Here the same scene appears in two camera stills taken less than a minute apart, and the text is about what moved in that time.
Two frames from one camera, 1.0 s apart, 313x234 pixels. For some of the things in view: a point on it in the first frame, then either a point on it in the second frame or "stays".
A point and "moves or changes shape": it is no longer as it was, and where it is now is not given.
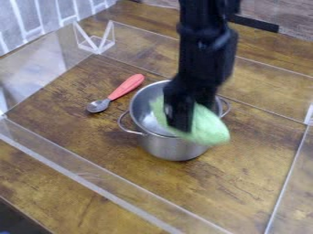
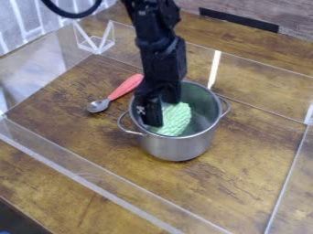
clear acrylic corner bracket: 93,43 stays
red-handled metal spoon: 99,105 stays
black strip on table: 263,25 stays
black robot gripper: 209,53 -> 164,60
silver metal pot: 162,143 stays
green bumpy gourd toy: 209,129 moves or changes shape
